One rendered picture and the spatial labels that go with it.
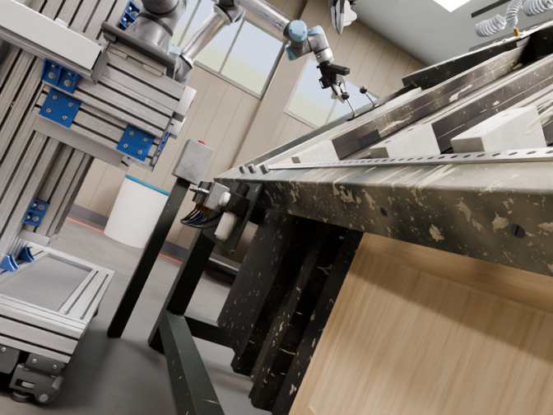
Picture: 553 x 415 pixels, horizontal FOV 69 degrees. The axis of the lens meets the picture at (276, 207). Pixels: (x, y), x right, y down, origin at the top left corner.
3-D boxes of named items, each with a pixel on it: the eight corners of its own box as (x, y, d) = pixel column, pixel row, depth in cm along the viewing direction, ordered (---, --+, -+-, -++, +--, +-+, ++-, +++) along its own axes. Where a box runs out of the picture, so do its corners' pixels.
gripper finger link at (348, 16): (359, 31, 119) (358, -1, 119) (341, 30, 118) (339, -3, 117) (354, 34, 122) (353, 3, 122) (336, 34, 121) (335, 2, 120)
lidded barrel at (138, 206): (148, 245, 480) (172, 193, 485) (147, 253, 425) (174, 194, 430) (102, 227, 465) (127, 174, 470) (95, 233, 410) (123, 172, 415)
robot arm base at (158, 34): (117, 30, 118) (131, 1, 118) (121, 48, 132) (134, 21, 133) (165, 57, 122) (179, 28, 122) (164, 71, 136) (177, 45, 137)
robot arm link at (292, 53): (282, 38, 180) (305, 28, 180) (283, 50, 191) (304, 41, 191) (290, 53, 179) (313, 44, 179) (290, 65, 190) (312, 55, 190)
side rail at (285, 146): (243, 187, 201) (234, 167, 199) (410, 104, 232) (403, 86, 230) (246, 188, 195) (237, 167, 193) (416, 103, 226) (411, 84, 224)
